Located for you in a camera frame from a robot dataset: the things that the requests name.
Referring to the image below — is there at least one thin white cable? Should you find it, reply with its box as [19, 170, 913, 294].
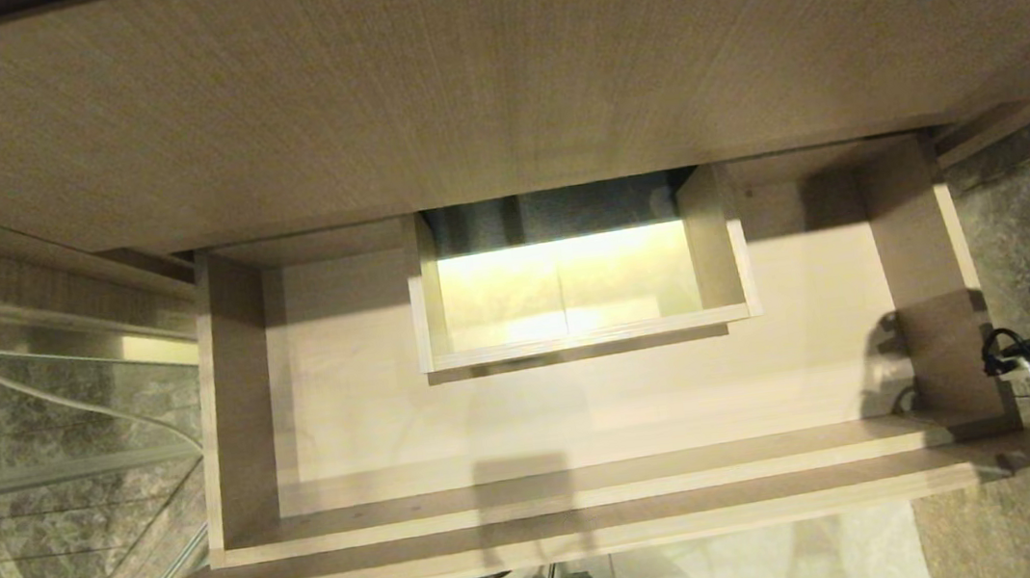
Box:
[0, 293, 342, 578]

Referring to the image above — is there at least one beige wooden drawer front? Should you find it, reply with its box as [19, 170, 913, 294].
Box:
[91, 119, 1030, 578]

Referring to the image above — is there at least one beige wooden vanity cabinet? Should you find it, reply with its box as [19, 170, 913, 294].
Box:
[0, 0, 1030, 325]

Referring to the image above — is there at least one framed glass shower door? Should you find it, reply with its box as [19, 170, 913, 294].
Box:
[0, 253, 224, 578]

